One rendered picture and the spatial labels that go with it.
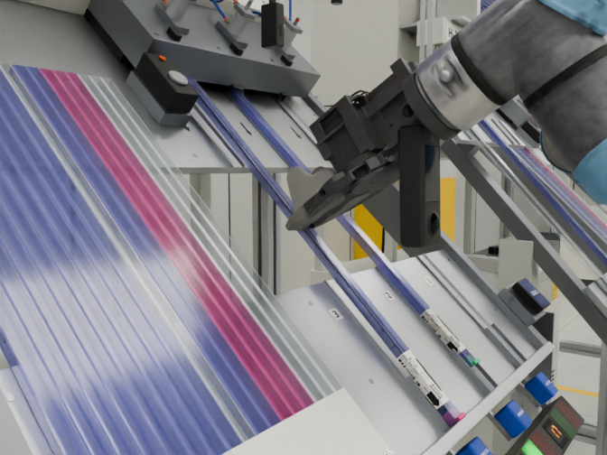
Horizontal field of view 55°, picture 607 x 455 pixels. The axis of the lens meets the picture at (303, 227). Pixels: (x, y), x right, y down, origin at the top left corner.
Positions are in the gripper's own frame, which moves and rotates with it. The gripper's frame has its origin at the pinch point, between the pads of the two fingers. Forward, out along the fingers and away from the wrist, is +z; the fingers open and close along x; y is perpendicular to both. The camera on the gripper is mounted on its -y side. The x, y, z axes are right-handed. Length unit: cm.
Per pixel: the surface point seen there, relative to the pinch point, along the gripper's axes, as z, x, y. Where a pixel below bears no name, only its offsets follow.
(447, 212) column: 118, -333, 47
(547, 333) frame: -5.0, -36.0, -24.0
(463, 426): -7.0, 1.5, -24.9
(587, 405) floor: 55, -202, -72
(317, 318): -0.9, 6.1, -10.1
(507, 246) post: 1, -57, -9
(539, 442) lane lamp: -5.6, -13.9, -32.2
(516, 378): -7.0, -13.9, -25.0
